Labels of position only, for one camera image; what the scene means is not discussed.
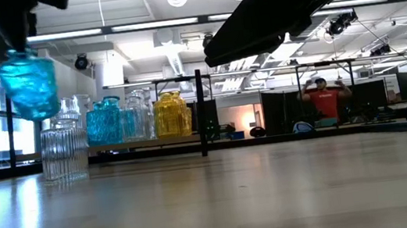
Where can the black background rig frame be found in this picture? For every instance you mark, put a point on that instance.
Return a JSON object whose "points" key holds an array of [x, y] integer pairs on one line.
{"points": [[167, 81]]}

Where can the black ceiling light rail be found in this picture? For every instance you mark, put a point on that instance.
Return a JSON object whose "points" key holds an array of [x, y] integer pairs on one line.
{"points": [[203, 19]]}

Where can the clear twisted conical glass vase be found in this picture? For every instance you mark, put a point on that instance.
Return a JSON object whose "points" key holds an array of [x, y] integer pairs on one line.
{"points": [[150, 117]]}

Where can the yellow diamond textured glass vase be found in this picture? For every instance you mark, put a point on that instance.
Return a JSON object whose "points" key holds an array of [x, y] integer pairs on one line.
{"points": [[190, 121]]}

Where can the yellow ribbed glass bottle vase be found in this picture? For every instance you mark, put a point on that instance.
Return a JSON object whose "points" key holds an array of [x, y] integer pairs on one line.
{"points": [[170, 114]]}

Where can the black partition screen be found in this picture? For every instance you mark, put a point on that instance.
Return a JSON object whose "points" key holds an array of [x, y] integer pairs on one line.
{"points": [[286, 111], [208, 109]]}

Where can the black aluminium table frame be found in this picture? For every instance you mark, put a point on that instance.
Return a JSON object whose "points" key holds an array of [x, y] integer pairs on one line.
{"points": [[347, 129]]}

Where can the clear ribbed glass bottle vase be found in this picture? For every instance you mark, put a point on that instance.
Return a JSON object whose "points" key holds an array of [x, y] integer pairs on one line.
{"points": [[69, 110]]}

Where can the teal square textured glass vase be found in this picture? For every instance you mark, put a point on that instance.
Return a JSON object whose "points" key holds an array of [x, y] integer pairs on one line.
{"points": [[95, 128]]}

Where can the wooden shelf board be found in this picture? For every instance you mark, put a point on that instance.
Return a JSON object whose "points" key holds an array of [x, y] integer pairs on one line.
{"points": [[144, 144]]}

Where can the person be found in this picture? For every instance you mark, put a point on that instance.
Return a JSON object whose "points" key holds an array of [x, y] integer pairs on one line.
{"points": [[326, 103]]}

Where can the small teal glass vase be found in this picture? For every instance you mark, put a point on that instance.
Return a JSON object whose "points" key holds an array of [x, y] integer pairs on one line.
{"points": [[114, 122]]}

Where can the clear ribbed square glass vase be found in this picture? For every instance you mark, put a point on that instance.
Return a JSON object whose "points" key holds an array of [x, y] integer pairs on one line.
{"points": [[65, 156]]}

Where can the black round object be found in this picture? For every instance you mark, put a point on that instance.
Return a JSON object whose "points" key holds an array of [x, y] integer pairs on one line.
{"points": [[257, 131]]}

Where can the black ceiling spotlight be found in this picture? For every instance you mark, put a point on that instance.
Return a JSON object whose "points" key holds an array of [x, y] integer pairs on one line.
{"points": [[206, 39], [81, 62]]}

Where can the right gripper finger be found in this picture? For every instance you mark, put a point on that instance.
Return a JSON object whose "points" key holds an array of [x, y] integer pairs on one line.
{"points": [[248, 33]]}

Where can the blue white helmet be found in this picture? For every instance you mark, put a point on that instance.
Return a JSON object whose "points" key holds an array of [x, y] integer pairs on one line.
{"points": [[302, 128]]}

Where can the large teal glass vase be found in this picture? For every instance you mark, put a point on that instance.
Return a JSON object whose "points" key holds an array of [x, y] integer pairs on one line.
{"points": [[29, 89]]}

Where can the black vertical frame post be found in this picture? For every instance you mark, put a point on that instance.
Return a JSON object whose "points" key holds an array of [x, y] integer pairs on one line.
{"points": [[200, 110]]}

